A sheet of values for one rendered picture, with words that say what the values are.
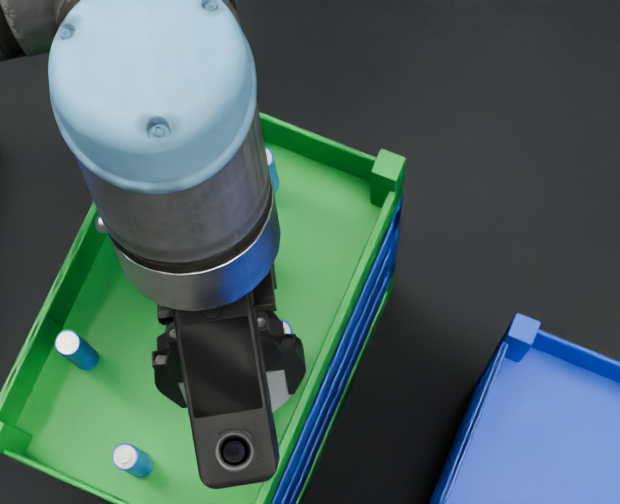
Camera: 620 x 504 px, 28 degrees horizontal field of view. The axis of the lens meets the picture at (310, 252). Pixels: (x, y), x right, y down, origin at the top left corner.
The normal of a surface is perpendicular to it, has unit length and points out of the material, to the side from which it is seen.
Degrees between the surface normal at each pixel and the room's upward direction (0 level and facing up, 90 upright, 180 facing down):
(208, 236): 76
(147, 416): 0
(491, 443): 0
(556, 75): 0
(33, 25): 69
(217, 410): 15
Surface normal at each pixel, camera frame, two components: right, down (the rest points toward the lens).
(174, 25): -0.05, -0.42
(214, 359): -0.04, 0.01
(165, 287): -0.31, 0.84
